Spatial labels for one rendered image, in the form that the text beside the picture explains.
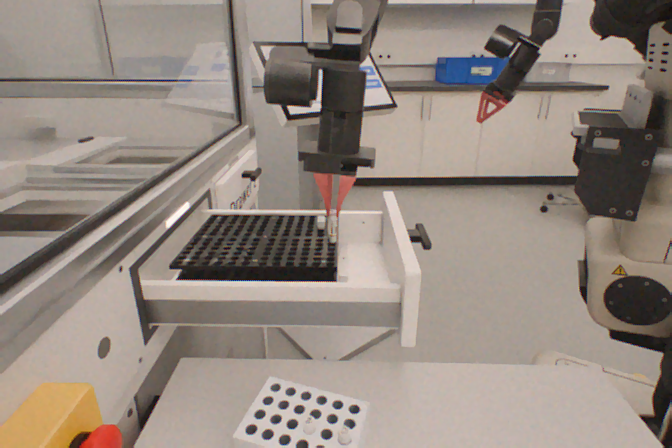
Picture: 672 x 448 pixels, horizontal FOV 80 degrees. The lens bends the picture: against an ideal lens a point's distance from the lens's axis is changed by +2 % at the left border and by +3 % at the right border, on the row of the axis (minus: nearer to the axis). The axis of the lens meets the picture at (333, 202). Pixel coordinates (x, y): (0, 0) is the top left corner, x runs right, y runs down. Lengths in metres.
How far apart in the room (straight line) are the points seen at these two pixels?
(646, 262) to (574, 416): 0.41
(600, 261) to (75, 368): 0.84
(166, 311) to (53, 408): 0.20
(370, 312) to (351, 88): 0.28
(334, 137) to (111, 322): 0.33
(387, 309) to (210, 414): 0.24
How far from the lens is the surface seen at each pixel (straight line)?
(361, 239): 0.73
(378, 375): 0.58
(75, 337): 0.46
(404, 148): 3.59
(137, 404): 0.63
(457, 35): 4.31
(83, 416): 0.41
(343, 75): 0.50
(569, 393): 0.63
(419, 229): 0.62
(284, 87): 0.51
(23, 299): 0.40
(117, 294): 0.51
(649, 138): 0.83
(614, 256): 0.92
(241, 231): 0.64
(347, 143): 0.51
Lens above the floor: 1.16
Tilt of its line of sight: 21 degrees down
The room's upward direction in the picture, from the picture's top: straight up
